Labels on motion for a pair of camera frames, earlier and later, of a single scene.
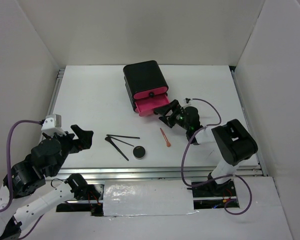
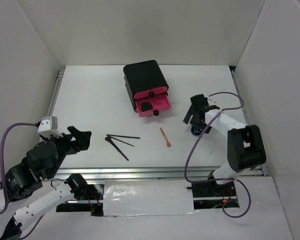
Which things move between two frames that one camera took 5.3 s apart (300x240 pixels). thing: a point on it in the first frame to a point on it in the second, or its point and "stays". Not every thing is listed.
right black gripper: [165, 110] to [193, 121]
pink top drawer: [150, 92] stays
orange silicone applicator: [168, 143] stays
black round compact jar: [139, 152] to [146, 106]
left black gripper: [85, 141] stays
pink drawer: [146, 106] stays
